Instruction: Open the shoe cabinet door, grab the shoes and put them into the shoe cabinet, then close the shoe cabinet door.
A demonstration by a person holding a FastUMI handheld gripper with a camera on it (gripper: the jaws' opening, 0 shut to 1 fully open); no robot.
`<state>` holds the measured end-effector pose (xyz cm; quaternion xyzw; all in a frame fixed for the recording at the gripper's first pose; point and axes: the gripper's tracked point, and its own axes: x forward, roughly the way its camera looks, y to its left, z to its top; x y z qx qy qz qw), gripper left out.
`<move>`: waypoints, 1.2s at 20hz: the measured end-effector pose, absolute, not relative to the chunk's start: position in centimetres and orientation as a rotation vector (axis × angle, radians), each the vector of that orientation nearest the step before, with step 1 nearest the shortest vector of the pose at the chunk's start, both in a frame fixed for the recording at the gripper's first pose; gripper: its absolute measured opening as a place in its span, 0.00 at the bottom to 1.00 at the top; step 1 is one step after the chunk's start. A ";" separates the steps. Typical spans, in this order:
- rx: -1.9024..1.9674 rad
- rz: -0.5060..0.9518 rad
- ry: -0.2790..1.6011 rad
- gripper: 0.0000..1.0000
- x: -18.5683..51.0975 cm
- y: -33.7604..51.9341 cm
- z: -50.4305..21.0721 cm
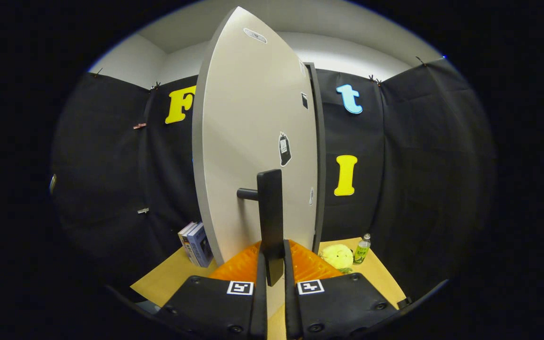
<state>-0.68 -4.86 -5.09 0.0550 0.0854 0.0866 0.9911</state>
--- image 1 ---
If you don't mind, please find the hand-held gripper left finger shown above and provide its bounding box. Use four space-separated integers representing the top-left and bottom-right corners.
159 240 269 340

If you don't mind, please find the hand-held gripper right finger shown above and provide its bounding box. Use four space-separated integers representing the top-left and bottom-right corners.
283 239 400 340

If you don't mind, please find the black door handle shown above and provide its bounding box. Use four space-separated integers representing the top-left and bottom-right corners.
237 169 285 287

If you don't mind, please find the grey shoe cabinet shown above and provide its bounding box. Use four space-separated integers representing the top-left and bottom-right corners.
304 61 327 255

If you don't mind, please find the beige shoe cabinet door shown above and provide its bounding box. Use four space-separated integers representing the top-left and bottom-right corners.
192 6 320 265

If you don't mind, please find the yellow plush toy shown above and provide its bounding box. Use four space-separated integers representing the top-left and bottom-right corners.
318 243 354 274

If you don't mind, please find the blue paperback book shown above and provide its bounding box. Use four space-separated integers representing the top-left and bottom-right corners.
185 223 214 269

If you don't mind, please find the green drink bottle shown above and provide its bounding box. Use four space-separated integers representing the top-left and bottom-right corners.
353 233 372 265

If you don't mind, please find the black backdrop cloth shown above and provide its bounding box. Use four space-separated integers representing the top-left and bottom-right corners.
50 57 497 303

